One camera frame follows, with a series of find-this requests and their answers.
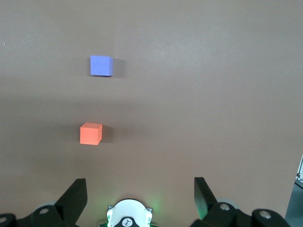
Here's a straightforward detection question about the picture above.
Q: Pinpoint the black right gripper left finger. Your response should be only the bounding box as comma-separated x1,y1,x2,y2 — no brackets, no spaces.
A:
0,178,88,227

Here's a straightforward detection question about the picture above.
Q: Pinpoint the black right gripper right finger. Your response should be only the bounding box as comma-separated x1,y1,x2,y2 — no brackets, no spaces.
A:
191,176,291,227

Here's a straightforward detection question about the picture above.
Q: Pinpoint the orange foam block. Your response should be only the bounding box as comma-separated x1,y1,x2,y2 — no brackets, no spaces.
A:
80,122,103,145

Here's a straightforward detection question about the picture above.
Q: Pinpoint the purple foam block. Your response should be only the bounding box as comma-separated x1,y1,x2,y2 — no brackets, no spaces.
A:
89,55,114,77

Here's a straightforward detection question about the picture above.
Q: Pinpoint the brown table cover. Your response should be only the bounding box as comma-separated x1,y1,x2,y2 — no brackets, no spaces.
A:
0,0,303,227

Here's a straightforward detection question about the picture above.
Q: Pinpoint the aluminium frame profile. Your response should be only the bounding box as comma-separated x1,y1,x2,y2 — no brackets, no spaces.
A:
294,153,303,190

